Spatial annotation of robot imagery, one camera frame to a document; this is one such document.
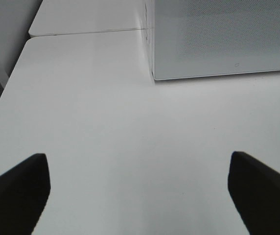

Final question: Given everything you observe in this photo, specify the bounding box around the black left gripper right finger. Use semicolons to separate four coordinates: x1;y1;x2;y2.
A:
228;151;280;235

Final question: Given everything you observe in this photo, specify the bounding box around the white microwave door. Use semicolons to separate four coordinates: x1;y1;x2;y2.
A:
147;0;280;80

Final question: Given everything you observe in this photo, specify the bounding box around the white back table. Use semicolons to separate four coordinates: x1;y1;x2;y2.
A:
28;0;143;38

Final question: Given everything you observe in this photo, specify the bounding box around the white microwave oven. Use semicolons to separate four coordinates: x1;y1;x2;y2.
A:
142;0;156;80

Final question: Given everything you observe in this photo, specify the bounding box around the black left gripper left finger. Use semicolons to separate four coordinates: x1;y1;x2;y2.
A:
0;153;51;235

